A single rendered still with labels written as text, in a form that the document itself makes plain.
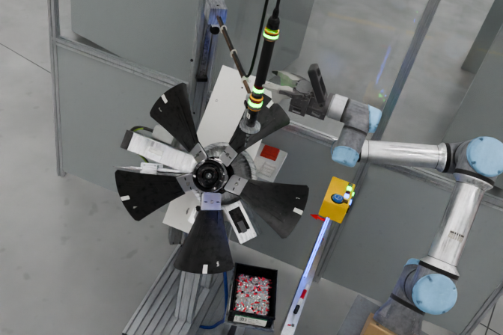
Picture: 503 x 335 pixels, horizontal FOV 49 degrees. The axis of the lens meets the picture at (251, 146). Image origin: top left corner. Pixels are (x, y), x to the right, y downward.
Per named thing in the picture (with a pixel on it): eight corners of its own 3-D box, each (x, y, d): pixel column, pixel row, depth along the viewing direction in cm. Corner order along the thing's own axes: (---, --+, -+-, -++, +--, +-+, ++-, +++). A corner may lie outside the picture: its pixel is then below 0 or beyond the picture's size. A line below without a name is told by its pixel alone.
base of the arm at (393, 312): (417, 339, 180) (431, 312, 180) (417, 345, 165) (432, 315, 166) (374, 315, 185) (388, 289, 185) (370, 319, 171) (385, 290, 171)
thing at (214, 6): (203, 13, 228) (205, -6, 223) (219, 13, 231) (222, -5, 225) (207, 25, 221) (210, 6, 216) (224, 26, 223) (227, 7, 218)
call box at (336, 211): (326, 193, 239) (333, 175, 232) (348, 201, 237) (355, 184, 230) (316, 217, 227) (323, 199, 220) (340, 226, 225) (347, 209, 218)
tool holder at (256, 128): (235, 117, 187) (240, 93, 181) (255, 117, 189) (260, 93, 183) (242, 134, 181) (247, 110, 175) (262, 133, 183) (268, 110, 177)
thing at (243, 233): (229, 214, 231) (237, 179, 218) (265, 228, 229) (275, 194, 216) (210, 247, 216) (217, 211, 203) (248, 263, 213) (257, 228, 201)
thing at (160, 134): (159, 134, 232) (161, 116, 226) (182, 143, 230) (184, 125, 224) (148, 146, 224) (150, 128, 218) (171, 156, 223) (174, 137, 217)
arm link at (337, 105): (344, 105, 163) (350, 92, 169) (329, 100, 164) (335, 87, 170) (337, 125, 168) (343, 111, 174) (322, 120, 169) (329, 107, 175)
